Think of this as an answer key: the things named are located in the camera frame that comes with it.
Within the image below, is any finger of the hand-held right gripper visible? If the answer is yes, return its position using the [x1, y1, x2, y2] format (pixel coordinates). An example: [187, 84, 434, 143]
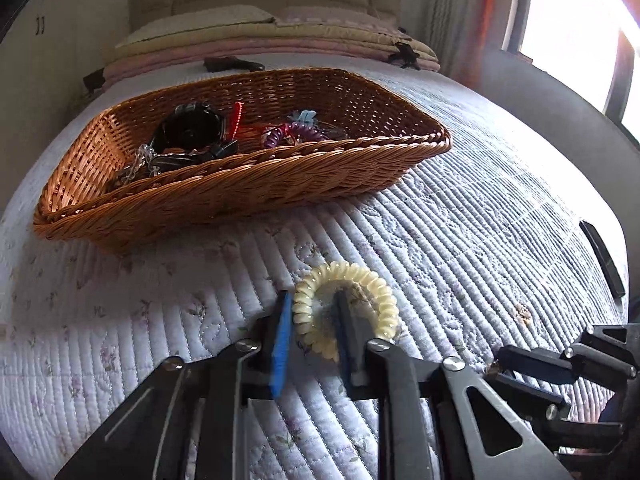
[494, 344, 576, 386]
[484, 367, 568, 421]

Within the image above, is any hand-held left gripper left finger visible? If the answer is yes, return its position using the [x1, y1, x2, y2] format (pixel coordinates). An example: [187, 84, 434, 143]
[55, 290, 296, 480]

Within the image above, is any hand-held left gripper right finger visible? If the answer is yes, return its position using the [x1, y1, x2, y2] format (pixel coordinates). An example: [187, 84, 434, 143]
[334, 290, 573, 480]

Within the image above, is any cream spiral hair tie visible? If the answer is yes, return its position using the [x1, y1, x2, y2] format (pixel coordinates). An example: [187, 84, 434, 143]
[292, 262, 400, 361]

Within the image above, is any brown wicker basket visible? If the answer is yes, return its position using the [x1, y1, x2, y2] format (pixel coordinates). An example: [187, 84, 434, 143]
[32, 67, 453, 256]

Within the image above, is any purple spiral hair tie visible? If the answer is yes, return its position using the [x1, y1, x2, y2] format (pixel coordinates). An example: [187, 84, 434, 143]
[262, 120, 331, 148]

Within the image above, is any red cord bracelet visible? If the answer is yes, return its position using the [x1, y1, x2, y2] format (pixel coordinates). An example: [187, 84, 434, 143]
[227, 102, 271, 141]

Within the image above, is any black wrist watch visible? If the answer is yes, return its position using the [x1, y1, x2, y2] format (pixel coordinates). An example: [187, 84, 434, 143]
[150, 101, 238, 171]

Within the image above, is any mobile phone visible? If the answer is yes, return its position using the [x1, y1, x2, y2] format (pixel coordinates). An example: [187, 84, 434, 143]
[579, 220, 627, 300]

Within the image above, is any white quilted floral bedspread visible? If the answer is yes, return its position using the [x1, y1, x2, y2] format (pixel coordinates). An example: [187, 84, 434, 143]
[0, 52, 631, 480]

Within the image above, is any dark brown elongated object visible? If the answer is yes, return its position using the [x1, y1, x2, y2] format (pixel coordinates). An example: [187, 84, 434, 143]
[204, 56, 265, 73]

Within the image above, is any dark brown star-shaped object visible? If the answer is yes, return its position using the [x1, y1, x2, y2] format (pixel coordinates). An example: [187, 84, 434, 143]
[389, 41, 421, 70]

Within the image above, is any dark object on nightstand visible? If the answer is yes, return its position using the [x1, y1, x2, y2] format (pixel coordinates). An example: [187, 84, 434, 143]
[82, 70, 106, 96]

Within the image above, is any pink pillow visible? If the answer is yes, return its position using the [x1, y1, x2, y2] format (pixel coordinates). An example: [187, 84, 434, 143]
[272, 7, 401, 31]

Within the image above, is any cream floral pillow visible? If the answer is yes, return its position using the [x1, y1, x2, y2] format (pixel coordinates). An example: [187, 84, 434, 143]
[116, 5, 277, 48]

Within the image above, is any beige curtain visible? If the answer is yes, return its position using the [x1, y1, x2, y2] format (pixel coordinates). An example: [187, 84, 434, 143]
[425, 0, 493, 86]

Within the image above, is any window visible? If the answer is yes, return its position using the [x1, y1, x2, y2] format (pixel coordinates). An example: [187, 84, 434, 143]
[500, 0, 640, 146]

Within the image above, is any white wardrobe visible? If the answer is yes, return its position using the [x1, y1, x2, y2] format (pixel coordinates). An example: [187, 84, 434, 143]
[0, 0, 136, 111]

